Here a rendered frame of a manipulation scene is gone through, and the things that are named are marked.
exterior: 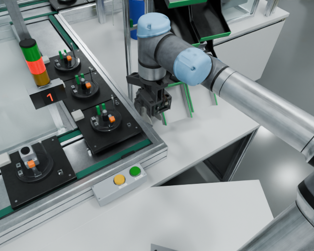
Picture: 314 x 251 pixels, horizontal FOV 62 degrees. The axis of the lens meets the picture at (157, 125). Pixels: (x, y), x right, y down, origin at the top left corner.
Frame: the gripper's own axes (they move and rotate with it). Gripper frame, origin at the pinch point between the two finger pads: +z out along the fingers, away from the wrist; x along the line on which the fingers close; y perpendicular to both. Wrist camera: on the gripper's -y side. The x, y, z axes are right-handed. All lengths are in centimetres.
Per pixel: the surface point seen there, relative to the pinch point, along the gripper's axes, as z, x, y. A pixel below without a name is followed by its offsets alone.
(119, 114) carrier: 24.2, 1.7, -26.9
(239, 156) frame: 69, 65, 4
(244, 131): 37, 55, 5
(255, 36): 48, 145, -67
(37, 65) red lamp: -11.0, -23.9, -29.3
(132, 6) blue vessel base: 13, 48, -96
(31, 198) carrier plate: 26, -44, -8
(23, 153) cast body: 13.9, -39.9, -19.0
